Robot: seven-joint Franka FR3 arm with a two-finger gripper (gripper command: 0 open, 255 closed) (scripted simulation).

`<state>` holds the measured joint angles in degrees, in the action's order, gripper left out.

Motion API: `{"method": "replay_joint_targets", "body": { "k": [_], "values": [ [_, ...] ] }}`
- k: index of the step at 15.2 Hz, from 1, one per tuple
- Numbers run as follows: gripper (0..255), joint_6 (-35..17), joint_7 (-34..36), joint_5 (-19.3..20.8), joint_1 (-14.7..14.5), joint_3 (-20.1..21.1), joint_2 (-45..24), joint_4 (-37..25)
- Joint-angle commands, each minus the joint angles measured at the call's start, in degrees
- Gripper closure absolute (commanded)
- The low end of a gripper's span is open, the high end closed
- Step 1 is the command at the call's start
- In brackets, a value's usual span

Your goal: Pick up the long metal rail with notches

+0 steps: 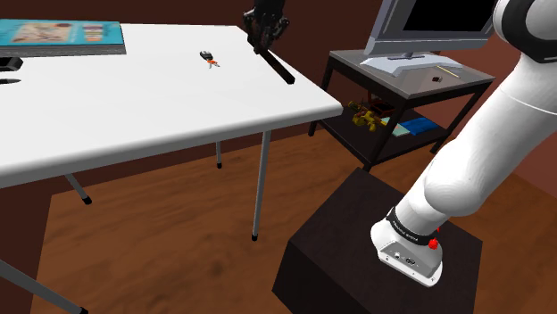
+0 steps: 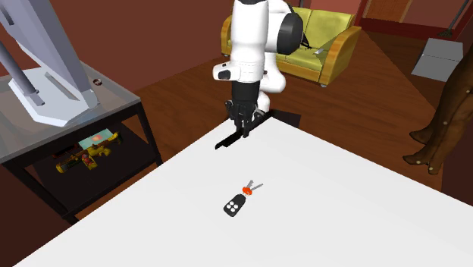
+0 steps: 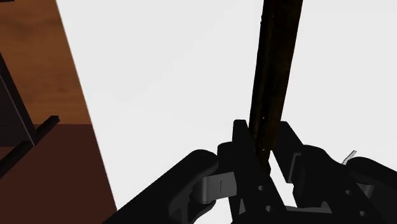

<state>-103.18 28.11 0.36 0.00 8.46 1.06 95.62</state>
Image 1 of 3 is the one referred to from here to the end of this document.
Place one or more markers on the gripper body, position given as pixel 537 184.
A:
pixel 266 17

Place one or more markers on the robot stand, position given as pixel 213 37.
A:
pixel 348 261

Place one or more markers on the black blocky object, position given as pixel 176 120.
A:
pixel 8 63

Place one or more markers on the black and orange key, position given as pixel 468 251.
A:
pixel 206 55

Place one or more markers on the dark side table with monitor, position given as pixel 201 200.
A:
pixel 417 82

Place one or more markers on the black long bar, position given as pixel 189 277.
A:
pixel 280 69

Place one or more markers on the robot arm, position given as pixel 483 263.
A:
pixel 483 148

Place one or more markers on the white table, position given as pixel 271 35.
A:
pixel 130 108

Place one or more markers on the teal book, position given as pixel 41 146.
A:
pixel 56 37

